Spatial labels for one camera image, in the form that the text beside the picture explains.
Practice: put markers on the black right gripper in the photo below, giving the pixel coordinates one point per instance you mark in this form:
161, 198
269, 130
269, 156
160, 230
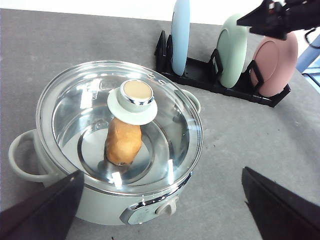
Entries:
277, 18

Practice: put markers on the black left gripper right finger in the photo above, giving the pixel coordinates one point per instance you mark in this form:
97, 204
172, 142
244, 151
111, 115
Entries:
279, 213

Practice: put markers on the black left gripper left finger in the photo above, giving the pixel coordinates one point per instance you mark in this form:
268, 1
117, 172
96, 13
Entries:
46, 213

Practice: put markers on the green plate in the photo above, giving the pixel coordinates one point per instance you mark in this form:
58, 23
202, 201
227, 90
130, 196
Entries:
231, 51

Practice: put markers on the brown potato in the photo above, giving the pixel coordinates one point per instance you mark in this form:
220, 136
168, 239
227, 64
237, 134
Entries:
123, 142

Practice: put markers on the glass steamer lid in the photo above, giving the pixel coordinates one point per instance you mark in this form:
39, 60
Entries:
73, 112

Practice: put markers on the pink plate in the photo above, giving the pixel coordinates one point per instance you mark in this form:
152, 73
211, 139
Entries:
277, 60

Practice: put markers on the black plate rack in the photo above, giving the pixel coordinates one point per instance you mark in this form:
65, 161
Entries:
209, 73

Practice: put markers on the blue plate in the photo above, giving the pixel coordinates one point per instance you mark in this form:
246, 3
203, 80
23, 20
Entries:
180, 33

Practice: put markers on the green electric steamer pot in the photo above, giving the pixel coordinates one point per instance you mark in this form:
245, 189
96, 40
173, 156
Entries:
27, 162

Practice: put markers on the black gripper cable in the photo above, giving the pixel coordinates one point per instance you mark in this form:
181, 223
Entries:
308, 42

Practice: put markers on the blue frame at table edge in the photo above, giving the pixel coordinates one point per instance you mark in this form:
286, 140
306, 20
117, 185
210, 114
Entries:
308, 62

